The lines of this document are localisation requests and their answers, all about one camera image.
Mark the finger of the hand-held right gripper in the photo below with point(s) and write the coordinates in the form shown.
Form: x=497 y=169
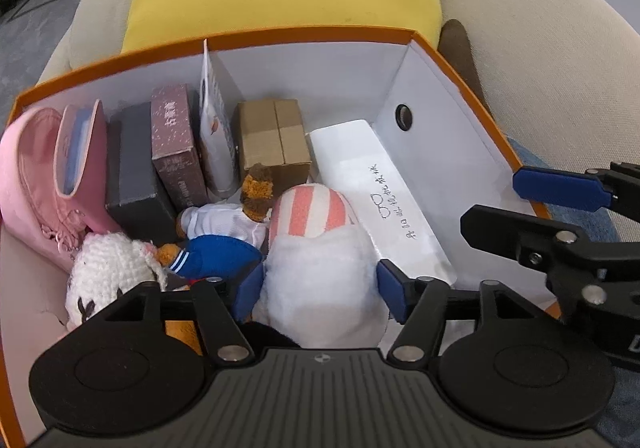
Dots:
x=500 y=225
x=555 y=185

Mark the white penguin plush toy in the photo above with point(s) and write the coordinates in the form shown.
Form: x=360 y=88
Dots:
x=315 y=278

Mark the crocheted bunny doll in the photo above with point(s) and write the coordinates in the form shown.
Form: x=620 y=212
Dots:
x=110 y=268

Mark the bear plush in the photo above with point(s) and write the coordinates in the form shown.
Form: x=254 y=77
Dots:
x=215 y=253

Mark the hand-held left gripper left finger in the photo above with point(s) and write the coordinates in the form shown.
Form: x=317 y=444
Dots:
x=249 y=290

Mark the orange cardboard box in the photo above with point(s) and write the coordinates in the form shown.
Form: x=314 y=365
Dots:
x=300 y=73

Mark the mauve patterned box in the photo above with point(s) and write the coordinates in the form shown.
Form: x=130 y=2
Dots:
x=175 y=143

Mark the small brown cardboard box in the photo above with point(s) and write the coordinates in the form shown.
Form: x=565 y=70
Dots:
x=270 y=138

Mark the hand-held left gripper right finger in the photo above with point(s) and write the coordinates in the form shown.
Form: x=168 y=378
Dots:
x=392 y=290

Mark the long white box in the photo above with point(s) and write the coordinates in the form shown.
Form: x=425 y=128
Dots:
x=360 y=163

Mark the dark grey box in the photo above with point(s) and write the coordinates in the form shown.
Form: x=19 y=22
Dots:
x=135 y=163

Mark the white printed packet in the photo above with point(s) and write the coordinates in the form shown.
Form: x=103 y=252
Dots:
x=215 y=153

